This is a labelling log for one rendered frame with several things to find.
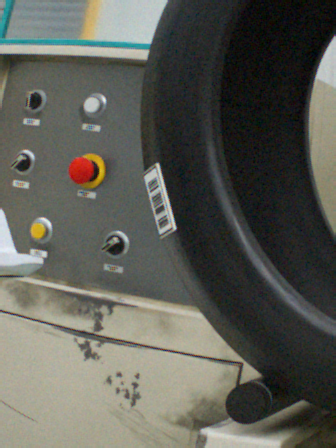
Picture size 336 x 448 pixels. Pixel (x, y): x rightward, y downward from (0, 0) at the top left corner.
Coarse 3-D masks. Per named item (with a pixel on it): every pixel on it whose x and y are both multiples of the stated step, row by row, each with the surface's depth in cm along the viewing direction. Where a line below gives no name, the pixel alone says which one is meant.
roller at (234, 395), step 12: (240, 384) 114; (252, 384) 113; (264, 384) 114; (228, 396) 114; (240, 396) 113; (252, 396) 113; (264, 396) 112; (276, 396) 114; (288, 396) 118; (228, 408) 114; (240, 408) 113; (252, 408) 113; (264, 408) 112; (276, 408) 115; (240, 420) 113; (252, 420) 113
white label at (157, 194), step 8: (152, 168) 114; (144, 176) 117; (152, 176) 115; (160, 176) 113; (152, 184) 115; (160, 184) 113; (152, 192) 116; (160, 192) 114; (152, 200) 116; (160, 200) 114; (168, 200) 113; (152, 208) 116; (160, 208) 115; (168, 208) 113; (160, 216) 115; (168, 216) 113; (160, 224) 115; (168, 224) 114; (160, 232) 116; (168, 232) 114
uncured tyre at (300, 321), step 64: (192, 0) 112; (256, 0) 132; (320, 0) 135; (192, 64) 111; (256, 64) 137; (192, 128) 111; (256, 128) 138; (192, 192) 111; (256, 192) 137; (192, 256) 112; (256, 256) 109; (320, 256) 136; (256, 320) 109; (320, 320) 106; (320, 384) 108
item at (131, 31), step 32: (32, 0) 194; (64, 0) 191; (96, 0) 189; (128, 0) 187; (160, 0) 185; (0, 32) 196; (32, 32) 194; (64, 32) 191; (96, 32) 189; (128, 32) 187
